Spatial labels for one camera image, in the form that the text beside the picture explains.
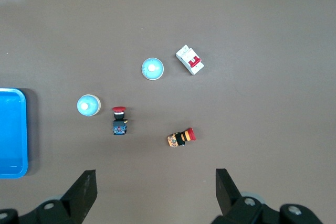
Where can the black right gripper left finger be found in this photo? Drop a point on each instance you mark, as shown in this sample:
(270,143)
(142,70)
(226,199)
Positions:
(76,200)

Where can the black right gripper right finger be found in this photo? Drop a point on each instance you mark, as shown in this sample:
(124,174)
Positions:
(236,208)

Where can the blue call bell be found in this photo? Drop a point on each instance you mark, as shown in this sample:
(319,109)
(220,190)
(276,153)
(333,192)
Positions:
(152,68)
(88,105)

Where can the orange emergency stop button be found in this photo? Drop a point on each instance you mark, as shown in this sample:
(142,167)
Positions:
(178,138)

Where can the blue plastic tray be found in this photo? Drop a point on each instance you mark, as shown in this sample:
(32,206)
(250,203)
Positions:
(11,134)

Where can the brown table mat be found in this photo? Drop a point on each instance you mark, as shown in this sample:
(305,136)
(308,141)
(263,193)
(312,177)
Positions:
(249,103)

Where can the white circuit breaker red lever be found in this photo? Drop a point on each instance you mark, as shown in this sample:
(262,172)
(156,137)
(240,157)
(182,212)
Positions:
(189,60)

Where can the red mushroom pushbutton switch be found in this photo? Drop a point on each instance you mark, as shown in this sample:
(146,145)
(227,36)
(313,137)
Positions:
(120,127)

